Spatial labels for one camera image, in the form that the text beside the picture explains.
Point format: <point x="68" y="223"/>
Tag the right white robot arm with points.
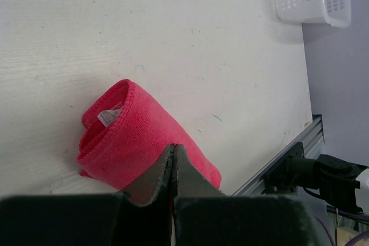
<point x="341" y="184"/>

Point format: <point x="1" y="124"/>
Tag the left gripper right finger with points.
<point x="198" y="207"/>

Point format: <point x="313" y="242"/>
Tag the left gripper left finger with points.
<point x="145" y="215"/>

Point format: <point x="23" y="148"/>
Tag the aluminium mounting rail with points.
<point x="308" y="144"/>

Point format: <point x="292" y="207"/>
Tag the red towel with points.
<point x="126" y="132"/>

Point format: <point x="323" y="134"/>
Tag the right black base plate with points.
<point x="278" y="179"/>

